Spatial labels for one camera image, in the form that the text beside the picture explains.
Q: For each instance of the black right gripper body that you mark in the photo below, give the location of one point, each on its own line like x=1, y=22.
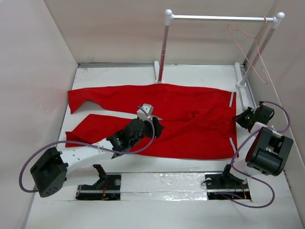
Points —
x=243, y=118

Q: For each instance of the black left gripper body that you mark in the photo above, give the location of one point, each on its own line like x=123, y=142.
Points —
x=147, y=131

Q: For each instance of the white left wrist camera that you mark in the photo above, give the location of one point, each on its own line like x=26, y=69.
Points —
x=144, y=112

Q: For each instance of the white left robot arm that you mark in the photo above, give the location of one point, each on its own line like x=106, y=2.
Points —
x=52, y=170

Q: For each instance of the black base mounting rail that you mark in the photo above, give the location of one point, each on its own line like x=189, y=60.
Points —
x=111, y=189

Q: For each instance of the red trousers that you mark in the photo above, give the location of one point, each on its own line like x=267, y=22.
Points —
x=198, y=121

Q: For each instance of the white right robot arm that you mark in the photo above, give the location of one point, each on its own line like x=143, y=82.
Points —
x=269, y=151

